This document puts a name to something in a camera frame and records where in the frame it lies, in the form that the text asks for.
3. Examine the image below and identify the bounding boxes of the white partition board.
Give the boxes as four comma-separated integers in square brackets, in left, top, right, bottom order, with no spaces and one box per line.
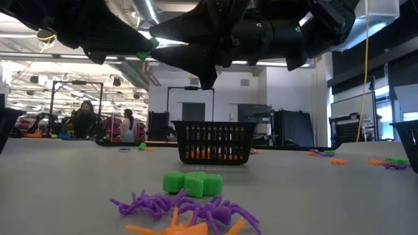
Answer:
[330,92,376,119]

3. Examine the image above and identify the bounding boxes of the black mesh cart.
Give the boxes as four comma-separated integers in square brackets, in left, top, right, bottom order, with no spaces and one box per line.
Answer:
[329,113,361,143]

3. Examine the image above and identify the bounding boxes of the black slotted plastic basket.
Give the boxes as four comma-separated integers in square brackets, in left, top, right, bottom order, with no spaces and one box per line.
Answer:
[389,119,418,174]
[0,107,26,155]
[171,120,258,166]

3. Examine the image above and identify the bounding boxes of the black fabric panel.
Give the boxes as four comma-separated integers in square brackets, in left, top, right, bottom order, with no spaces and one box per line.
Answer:
[273,108,316,148]
[148,110,172,142]

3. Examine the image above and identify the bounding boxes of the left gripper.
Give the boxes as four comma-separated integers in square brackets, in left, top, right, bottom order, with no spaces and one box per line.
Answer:
[19,0,155,65]

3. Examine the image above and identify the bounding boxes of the grey table mat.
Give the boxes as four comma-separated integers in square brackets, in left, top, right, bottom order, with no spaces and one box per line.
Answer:
[0,136,418,235]

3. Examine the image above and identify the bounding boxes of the grey metal cabinet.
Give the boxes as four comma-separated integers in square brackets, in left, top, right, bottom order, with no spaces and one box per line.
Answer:
[237,103,274,147]

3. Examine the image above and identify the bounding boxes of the silver ventilation duct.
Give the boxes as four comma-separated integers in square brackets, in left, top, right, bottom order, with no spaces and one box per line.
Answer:
[131,0,163,25]

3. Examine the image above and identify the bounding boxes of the yellow hanging cable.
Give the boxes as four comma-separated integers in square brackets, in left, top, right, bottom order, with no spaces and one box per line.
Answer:
[355,0,370,142]

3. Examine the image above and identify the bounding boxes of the long grey ceiling pipe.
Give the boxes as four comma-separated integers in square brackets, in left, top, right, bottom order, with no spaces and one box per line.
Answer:
[0,51,317,69]

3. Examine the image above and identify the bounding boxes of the red tool cabinet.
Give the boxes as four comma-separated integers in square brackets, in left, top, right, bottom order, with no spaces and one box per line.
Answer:
[103,116,122,142]
[135,121,147,142]

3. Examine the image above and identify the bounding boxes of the person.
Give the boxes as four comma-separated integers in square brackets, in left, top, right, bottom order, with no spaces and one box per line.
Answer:
[72,100,98,139]
[118,108,137,143]

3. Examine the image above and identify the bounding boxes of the dark door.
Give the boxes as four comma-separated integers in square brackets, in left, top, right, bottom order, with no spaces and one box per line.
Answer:
[181,102,206,122]

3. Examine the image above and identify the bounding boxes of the black aluminium table frame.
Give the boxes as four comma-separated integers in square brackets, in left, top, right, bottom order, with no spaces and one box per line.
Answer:
[97,140,337,151]

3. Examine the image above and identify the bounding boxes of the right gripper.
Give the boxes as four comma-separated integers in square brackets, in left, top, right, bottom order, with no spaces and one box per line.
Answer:
[148,0,328,91]

